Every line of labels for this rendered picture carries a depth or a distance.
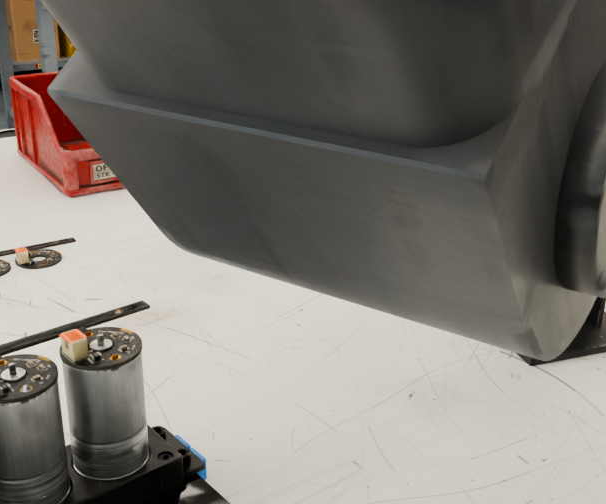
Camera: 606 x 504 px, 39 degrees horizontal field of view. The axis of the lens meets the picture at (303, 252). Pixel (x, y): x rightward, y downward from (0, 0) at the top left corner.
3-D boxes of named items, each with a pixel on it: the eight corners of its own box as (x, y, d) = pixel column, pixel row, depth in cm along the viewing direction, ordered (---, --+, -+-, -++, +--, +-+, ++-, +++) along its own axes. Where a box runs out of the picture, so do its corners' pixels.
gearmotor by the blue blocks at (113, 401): (164, 481, 28) (155, 346, 26) (96, 513, 27) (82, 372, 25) (127, 446, 30) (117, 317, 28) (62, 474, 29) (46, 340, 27)
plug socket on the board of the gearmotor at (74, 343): (97, 355, 26) (95, 335, 26) (70, 364, 26) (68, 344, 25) (85, 344, 27) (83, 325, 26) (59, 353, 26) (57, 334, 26)
